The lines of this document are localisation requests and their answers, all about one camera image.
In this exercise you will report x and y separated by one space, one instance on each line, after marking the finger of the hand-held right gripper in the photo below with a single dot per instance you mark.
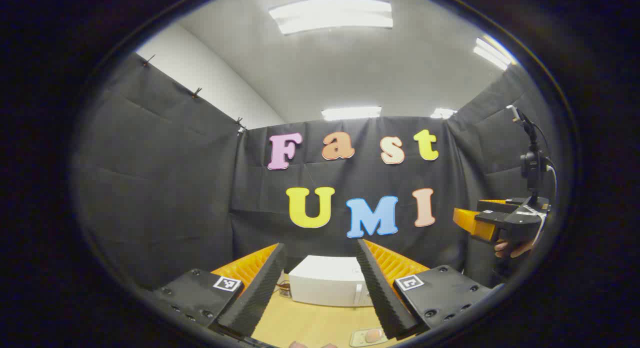
492 203
467 220

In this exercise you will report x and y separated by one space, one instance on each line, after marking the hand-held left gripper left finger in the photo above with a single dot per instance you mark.
255 298

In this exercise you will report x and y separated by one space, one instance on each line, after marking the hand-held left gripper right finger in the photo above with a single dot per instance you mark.
382 298

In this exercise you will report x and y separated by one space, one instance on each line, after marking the pink sugared bread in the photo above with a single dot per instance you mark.
373 335

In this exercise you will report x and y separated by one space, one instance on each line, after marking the white microwave oven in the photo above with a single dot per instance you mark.
325 280

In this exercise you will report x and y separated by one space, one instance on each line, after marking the cream rectangular plate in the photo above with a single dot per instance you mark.
356 338

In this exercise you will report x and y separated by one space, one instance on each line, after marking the ceiling light panel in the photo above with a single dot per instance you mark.
330 16
351 112
492 51
443 113

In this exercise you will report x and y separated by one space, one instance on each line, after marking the black backdrop cloth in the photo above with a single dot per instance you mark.
175 188

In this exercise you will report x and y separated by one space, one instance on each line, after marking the black cloth clip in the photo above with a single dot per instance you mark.
148 61
239 122
196 92

